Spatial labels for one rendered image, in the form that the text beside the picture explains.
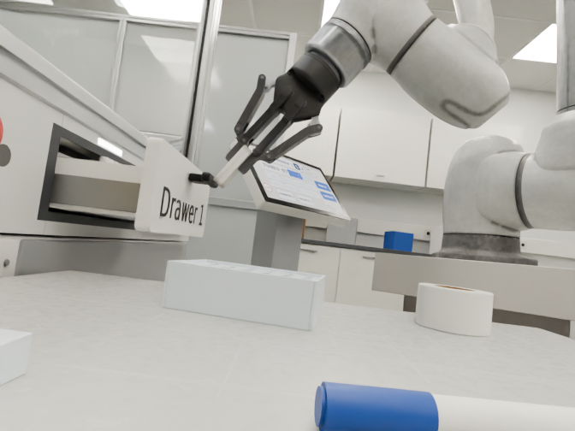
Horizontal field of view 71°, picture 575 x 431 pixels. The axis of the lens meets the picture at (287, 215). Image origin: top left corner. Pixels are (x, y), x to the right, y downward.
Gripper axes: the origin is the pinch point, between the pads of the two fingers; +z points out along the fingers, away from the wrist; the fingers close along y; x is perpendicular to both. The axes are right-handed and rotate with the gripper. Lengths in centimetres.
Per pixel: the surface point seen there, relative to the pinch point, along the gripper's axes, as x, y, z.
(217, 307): 27.7, -13.1, 10.6
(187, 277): 27.2, -9.7, 10.6
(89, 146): 6.1, 15.0, 11.3
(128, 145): -5.6, 16.6, 8.6
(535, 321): -13, -56, -16
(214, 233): -166, 22, 26
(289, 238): -100, -13, 1
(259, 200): -75, 3, -2
